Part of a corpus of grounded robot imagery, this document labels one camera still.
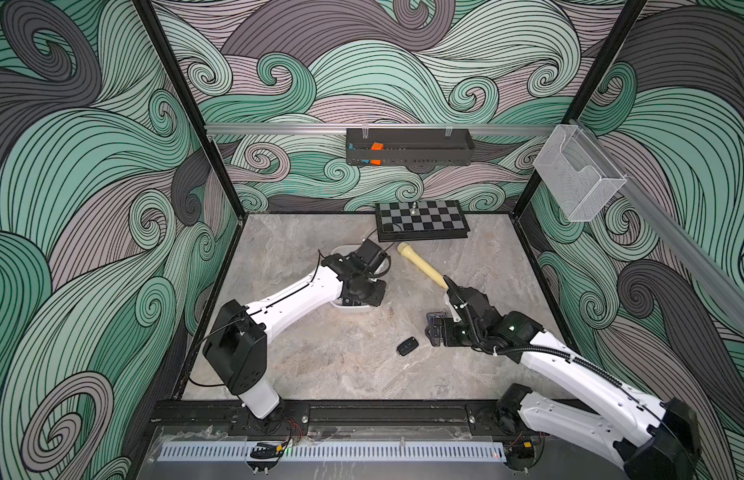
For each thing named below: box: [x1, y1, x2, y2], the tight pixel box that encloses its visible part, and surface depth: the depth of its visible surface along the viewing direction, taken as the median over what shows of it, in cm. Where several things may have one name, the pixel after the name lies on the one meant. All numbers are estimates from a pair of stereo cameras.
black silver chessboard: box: [375, 200, 471, 243], surface depth 116 cm
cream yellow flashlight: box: [397, 242, 448, 289], surface depth 106 cm
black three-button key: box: [397, 337, 419, 356], surface depth 87 cm
